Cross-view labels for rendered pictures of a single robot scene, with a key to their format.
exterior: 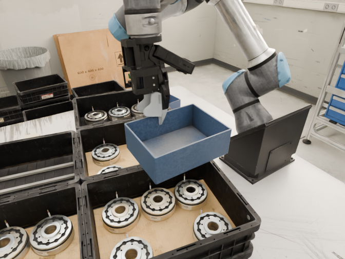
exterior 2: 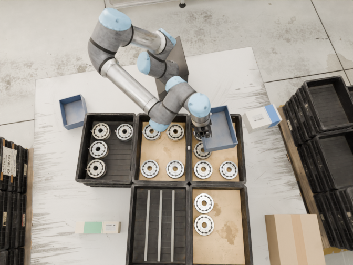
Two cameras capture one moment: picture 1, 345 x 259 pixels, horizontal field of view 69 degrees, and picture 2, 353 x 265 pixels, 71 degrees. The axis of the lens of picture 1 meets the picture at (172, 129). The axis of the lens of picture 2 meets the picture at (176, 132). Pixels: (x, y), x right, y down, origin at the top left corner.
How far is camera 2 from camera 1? 103 cm
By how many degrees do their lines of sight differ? 52
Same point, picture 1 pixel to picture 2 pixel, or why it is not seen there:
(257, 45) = (157, 41)
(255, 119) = (175, 72)
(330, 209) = (217, 73)
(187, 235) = not seen: hidden behind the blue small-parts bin
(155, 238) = (219, 158)
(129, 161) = (159, 156)
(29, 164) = (136, 220)
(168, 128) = not seen: hidden behind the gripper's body
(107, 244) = (215, 179)
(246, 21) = (147, 36)
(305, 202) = (208, 80)
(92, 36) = not seen: outside the picture
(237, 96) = (158, 70)
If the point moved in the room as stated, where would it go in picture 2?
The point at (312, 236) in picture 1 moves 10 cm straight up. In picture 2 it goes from (226, 91) to (229, 84)
